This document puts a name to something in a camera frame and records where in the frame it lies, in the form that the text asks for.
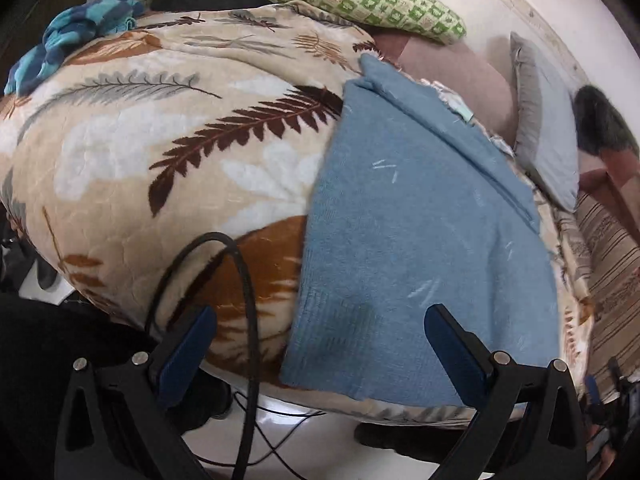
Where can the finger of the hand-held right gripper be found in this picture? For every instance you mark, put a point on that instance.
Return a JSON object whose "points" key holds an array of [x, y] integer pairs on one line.
{"points": [[591, 390]]}

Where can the reddish brown quilt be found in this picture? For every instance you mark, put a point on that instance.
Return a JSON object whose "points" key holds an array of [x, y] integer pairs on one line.
{"points": [[625, 175]]}

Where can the leaf print blanket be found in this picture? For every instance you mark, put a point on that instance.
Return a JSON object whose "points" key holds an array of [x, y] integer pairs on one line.
{"points": [[125, 150]]}

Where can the blue striped cloth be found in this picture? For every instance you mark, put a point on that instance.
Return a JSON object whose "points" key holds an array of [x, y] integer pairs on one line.
{"points": [[65, 30]]}

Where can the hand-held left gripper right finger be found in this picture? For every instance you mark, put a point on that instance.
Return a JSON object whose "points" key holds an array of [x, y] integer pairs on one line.
{"points": [[457, 355]]}

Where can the brown striped bedding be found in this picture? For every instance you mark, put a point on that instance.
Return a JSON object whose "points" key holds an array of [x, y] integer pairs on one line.
{"points": [[610, 270]]}

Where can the black shoe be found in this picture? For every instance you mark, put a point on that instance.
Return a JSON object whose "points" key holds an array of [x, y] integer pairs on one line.
{"points": [[212, 400]]}

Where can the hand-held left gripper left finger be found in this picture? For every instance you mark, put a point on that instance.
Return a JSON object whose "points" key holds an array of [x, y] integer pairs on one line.
{"points": [[182, 355]]}

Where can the small white cloth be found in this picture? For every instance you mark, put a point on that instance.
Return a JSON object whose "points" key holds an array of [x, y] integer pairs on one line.
{"points": [[500, 144]]}

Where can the blue knit sweater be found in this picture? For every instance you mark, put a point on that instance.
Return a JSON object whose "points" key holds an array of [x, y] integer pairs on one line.
{"points": [[410, 235]]}

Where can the grey pillow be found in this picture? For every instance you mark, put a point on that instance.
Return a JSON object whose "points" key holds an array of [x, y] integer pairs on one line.
{"points": [[545, 125]]}

